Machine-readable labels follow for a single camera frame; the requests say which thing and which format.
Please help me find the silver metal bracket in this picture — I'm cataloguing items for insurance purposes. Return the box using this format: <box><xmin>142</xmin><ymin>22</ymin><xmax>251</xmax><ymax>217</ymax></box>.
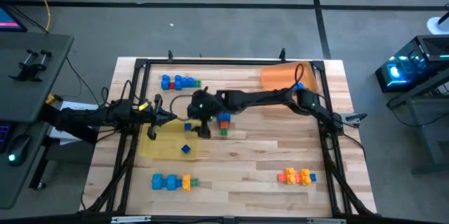
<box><xmin>307</xmin><ymin>218</ymin><xmax>347</xmax><ymax>224</ymax></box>
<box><xmin>111</xmin><ymin>216</ymin><xmax>152</xmax><ymax>224</ymax></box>

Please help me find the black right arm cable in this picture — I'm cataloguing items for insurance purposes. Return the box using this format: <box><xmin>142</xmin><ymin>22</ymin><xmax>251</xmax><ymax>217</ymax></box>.
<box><xmin>293</xmin><ymin>62</ymin><xmax>306</xmax><ymax>90</ymax></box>

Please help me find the black computer mouse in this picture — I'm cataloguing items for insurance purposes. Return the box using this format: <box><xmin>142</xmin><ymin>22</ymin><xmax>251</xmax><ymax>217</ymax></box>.
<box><xmin>6</xmin><ymin>134</ymin><xmax>32</xmax><ymax>167</ymax></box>

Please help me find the orange translucent plastic bin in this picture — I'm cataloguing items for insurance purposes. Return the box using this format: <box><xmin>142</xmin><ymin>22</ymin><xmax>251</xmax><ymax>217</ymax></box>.
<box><xmin>260</xmin><ymin>61</ymin><xmax>319</xmax><ymax>95</ymax></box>

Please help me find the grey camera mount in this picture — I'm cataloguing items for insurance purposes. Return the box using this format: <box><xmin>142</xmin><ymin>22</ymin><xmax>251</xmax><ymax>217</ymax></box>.
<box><xmin>338</xmin><ymin>112</ymin><xmax>368</xmax><ymax>125</ymax></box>

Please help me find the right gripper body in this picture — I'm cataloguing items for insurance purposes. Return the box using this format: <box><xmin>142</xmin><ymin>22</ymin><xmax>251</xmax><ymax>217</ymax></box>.
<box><xmin>187</xmin><ymin>89</ymin><xmax>220</xmax><ymax>121</ymax></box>

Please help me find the white round base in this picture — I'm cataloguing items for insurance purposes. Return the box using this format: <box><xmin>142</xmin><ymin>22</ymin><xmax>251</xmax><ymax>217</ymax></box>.
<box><xmin>426</xmin><ymin>4</ymin><xmax>449</xmax><ymax>36</ymax></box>

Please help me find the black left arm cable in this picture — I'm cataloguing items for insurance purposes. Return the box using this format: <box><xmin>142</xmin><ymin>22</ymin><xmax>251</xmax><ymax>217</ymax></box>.
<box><xmin>100</xmin><ymin>79</ymin><xmax>142</xmax><ymax>109</ymax></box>

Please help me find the white paper sheet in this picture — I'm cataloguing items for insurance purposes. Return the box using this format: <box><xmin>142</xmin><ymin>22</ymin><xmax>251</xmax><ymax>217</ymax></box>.
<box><xmin>48</xmin><ymin>100</ymin><xmax>100</xmax><ymax>146</ymax></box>

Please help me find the black computer tower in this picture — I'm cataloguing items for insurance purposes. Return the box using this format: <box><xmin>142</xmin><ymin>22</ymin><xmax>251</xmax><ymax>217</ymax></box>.
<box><xmin>374</xmin><ymin>34</ymin><xmax>449</xmax><ymax>93</ymax></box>

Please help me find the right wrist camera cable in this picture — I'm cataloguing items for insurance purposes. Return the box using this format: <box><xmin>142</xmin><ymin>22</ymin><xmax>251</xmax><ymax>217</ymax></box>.
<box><xmin>170</xmin><ymin>93</ymin><xmax>192</xmax><ymax>121</ymax></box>

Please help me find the grey metal stand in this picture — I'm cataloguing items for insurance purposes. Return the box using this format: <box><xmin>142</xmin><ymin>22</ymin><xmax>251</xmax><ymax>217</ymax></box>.
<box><xmin>387</xmin><ymin>69</ymin><xmax>449</xmax><ymax>176</ymax></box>

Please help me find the yellow cable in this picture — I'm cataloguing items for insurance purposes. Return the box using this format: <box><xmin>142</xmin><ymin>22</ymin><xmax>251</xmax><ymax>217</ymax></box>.
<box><xmin>23</xmin><ymin>0</ymin><xmax>52</xmax><ymax>32</ymax></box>

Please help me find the black metal table frame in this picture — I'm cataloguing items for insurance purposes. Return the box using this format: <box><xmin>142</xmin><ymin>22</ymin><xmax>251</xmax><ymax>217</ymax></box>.
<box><xmin>79</xmin><ymin>47</ymin><xmax>378</xmax><ymax>218</ymax></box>

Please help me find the grey side desk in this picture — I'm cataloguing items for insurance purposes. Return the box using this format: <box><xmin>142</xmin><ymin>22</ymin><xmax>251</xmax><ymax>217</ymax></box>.
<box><xmin>0</xmin><ymin>32</ymin><xmax>75</xmax><ymax>211</ymax></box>

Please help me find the yellow translucent plastic bin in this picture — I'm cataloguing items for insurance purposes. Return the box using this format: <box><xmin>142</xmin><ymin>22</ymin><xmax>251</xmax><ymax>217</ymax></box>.
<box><xmin>137</xmin><ymin>119</ymin><xmax>200</xmax><ymax>162</ymax></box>

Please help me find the backlit keyboard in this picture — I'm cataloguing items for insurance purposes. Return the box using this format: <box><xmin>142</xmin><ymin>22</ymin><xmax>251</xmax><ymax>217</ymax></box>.
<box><xmin>0</xmin><ymin>121</ymin><xmax>11</xmax><ymax>154</ymax></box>

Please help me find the computer monitor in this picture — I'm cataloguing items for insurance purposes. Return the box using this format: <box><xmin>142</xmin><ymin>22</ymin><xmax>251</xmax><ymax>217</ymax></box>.
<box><xmin>0</xmin><ymin>4</ymin><xmax>28</xmax><ymax>34</ymax></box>

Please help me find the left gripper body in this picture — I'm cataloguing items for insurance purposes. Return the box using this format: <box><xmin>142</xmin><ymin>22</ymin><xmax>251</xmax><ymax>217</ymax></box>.
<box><xmin>140</xmin><ymin>93</ymin><xmax>164</xmax><ymax>140</ymax></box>

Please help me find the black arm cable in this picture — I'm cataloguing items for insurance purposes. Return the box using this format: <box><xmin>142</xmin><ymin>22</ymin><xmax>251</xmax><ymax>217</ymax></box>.
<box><xmin>293</xmin><ymin>62</ymin><xmax>306</xmax><ymax>90</ymax></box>
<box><xmin>100</xmin><ymin>79</ymin><xmax>142</xmax><ymax>109</ymax></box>

